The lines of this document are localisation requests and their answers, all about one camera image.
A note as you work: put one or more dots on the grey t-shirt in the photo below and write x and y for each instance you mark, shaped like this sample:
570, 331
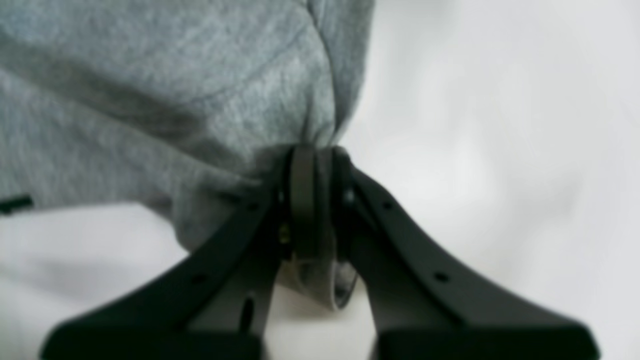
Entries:
181, 105

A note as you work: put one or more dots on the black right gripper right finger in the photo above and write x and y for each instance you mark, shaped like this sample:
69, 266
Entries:
427, 304

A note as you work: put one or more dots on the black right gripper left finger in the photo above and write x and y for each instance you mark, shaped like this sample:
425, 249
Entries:
213, 305

